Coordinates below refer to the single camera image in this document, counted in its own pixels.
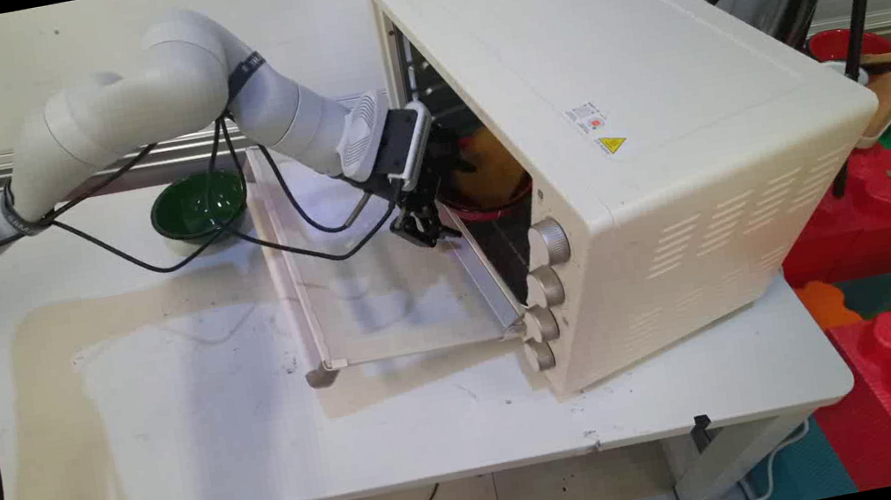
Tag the cream toaster oven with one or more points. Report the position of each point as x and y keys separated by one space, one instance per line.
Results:
x=640 y=121

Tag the yellow warning sticker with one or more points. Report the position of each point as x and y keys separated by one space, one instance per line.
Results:
x=612 y=145

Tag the small red foam block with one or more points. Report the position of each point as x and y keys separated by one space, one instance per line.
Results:
x=870 y=218

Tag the white label sticker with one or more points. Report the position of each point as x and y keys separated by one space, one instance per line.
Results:
x=587 y=118

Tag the teal floor mat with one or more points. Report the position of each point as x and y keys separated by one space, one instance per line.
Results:
x=802 y=471

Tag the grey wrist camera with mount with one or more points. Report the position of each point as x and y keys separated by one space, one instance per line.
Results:
x=369 y=132

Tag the white table leg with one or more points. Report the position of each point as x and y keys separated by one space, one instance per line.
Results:
x=729 y=460

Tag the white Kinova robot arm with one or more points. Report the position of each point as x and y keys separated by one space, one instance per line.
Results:
x=119 y=105

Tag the black table clip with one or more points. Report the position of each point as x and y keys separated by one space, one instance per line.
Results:
x=701 y=427

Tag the yellow sponge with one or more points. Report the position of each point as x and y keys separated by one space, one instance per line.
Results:
x=497 y=166

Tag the green bowl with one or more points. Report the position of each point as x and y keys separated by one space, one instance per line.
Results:
x=193 y=205

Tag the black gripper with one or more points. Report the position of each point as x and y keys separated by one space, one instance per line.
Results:
x=392 y=149

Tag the orange foam block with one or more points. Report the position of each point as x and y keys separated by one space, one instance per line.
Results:
x=828 y=304

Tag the red bowl with white inside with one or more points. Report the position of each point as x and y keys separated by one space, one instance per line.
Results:
x=829 y=46

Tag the silver oven knob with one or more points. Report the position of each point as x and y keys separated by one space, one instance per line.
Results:
x=545 y=286
x=550 y=241
x=540 y=355
x=542 y=323

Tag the glass oven door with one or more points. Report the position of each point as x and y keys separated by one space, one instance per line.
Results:
x=381 y=296

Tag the red bowl with sponge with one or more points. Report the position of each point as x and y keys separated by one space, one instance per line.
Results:
x=492 y=205

